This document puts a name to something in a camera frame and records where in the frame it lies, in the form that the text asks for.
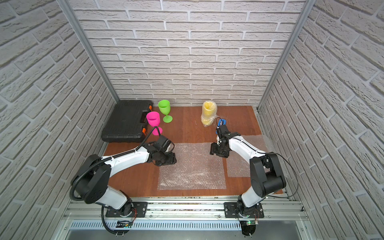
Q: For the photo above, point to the right aluminium corner post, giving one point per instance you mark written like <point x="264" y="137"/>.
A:
<point x="307" y="8"/>

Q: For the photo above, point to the green plastic wine glass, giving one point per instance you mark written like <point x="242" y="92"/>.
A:
<point x="165" y="109"/>

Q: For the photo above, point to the yellow plastic wine glass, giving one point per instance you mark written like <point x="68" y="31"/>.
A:
<point x="208" y="112"/>

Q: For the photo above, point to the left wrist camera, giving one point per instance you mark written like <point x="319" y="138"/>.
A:
<point x="163" y="144"/>

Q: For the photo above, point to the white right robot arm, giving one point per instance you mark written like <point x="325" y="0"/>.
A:
<point x="266" y="173"/>

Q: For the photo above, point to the black plastic tool case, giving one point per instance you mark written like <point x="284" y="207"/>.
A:
<point x="128" y="122"/>

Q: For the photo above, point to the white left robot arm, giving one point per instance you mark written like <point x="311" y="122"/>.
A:
<point x="90" y="183"/>

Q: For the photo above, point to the blue tape dispenser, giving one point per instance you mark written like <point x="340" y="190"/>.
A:
<point x="221" y="122"/>

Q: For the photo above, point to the aluminium corner post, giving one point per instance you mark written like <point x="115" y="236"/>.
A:
<point x="84" y="40"/>
<point x="307" y="8"/>

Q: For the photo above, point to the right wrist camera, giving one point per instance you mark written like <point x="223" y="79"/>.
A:
<point x="222" y="131"/>

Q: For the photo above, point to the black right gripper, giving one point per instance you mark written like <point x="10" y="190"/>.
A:
<point x="214" y="150"/>

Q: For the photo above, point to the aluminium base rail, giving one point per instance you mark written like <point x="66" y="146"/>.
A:
<point x="189" y="218"/>

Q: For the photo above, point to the left aluminium corner post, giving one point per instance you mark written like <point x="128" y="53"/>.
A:
<point x="84" y="40"/>

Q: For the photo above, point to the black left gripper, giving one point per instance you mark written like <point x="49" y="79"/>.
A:
<point x="167" y="160"/>

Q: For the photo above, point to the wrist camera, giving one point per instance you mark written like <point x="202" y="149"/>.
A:
<point x="222" y="131"/>
<point x="163" y="144"/>

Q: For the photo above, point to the pink plastic wine glass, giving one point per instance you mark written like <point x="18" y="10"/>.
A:
<point x="153" y="119"/>

